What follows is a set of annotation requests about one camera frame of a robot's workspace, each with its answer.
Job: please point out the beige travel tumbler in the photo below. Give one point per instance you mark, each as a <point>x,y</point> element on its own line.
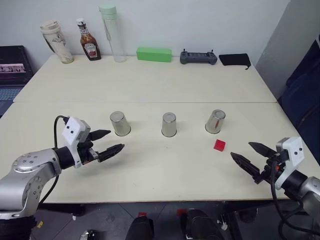
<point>57,42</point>

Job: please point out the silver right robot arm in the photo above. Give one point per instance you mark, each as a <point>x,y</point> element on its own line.
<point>310,190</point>

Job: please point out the dark rounded shape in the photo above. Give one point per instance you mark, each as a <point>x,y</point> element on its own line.
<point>141,228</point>
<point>200,226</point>

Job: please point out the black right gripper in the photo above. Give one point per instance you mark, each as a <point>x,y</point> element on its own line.
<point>268,172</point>

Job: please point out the clear bottle with green lid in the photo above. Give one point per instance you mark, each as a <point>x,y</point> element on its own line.
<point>115,37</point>

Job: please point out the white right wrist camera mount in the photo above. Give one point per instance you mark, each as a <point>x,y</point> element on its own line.
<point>296,150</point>

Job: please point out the black laptop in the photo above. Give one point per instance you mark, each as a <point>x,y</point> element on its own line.
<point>12,72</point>

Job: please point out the grey remote controller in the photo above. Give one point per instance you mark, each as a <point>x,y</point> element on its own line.
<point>198,58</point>

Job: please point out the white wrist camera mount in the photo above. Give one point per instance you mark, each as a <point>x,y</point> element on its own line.
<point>71,130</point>
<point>296,150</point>

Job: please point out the green box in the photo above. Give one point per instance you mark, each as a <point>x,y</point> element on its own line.
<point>153,54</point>

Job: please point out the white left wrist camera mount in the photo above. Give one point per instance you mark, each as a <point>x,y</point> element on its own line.
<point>71,130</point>

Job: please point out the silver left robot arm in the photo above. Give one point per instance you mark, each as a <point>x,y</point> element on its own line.
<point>27,175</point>

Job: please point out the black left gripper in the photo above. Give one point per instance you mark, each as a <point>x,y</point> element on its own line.
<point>86,151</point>

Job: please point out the ketchup bottle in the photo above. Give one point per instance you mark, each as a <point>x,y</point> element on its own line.
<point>90,46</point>

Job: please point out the steel cup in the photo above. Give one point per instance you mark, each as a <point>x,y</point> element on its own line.
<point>169,126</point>
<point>215,122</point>
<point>120,125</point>

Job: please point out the red cube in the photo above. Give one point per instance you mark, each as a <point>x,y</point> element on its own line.
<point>219,145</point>

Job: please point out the dark blue chair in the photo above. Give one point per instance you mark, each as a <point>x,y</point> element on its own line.
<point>305,100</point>

